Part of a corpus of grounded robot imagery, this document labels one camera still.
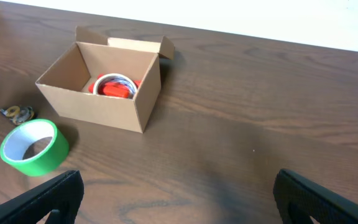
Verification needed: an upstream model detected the black yellow correction tape dispenser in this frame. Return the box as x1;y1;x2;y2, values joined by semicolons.
0;105;35;126

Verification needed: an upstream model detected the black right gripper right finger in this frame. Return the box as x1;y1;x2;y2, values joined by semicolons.
273;169;358;224

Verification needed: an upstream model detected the green tape roll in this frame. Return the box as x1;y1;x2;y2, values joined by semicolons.
0;119;70;177

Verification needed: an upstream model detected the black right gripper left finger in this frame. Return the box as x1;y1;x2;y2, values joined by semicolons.
0;170;84;223

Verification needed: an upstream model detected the white tape roll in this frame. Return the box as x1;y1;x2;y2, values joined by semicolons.
92;73;139;100

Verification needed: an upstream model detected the red stapler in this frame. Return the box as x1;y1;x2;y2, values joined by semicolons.
88;73;142;99

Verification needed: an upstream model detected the cardboard box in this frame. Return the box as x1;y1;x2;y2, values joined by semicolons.
35;26;175;133

